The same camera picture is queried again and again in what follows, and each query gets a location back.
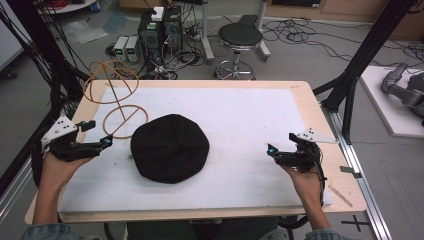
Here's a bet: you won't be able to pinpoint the white table mat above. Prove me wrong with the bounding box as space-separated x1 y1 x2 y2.
58 86 333 213

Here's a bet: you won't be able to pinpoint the white board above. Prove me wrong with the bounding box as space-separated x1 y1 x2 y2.
359 64 424 140

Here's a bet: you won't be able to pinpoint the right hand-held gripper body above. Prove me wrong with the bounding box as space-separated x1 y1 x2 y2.
274 127 339 174

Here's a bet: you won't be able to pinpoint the thin wooden stick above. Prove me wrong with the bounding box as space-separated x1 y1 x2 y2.
327 184 354 209

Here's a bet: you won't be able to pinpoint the white box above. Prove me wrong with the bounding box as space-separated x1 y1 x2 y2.
150 6 166 22

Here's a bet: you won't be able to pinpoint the black computer tower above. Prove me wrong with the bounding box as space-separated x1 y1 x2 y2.
162 5 185 56
137 12 165 66

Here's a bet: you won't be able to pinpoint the clear plastic sheet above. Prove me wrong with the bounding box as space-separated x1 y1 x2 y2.
62 19 110 45

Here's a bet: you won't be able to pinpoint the person's right hand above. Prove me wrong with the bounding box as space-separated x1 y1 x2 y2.
278 163 324 208

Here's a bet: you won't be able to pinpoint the black floor cables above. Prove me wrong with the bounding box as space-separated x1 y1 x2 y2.
261 17 424 69

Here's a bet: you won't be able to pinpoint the grey power supply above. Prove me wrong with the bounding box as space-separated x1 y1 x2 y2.
125 35 141 63
113 35 130 62

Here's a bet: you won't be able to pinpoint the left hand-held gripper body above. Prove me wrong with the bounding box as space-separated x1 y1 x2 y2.
40 114 102 163

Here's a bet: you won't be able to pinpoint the aluminium rail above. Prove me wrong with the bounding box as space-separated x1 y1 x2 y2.
0 155 34 224
320 102 394 240

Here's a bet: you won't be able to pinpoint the black beret hat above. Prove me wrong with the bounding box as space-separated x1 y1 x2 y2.
130 113 211 185

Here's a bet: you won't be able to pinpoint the small metal bracket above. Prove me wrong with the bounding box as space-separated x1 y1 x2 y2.
339 165 363 180

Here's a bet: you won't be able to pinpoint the white desk leg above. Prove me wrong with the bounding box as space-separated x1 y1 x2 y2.
199 0 216 65
255 0 272 62

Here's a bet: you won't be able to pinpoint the black round stool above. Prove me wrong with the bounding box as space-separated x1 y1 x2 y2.
214 22 264 81

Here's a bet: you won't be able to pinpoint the person's left hand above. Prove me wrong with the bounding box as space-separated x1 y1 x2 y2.
39 151 95 198

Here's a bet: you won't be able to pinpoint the person's dark trousers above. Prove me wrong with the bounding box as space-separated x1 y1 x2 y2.
125 216 282 240

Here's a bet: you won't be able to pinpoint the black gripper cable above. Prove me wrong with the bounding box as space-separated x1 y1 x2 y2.
278 143 326 230

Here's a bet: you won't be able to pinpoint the black metal frame post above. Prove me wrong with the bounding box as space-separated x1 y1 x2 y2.
312 0 418 145
5 0 88 111

